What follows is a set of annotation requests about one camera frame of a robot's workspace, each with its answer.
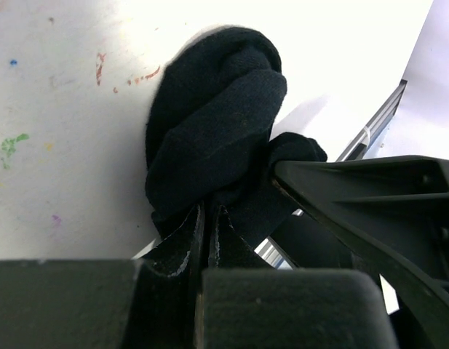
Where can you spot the aluminium front rail frame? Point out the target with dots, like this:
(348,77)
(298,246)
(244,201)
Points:
(355,150)

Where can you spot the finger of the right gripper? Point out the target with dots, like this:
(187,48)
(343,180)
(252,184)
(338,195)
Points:
(393,213)

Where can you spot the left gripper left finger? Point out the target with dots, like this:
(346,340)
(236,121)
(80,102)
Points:
(147,302)

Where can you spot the black sock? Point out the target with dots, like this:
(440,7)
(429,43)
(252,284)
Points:
(209,135)

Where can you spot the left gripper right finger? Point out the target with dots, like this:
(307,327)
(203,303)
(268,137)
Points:
(303,308)

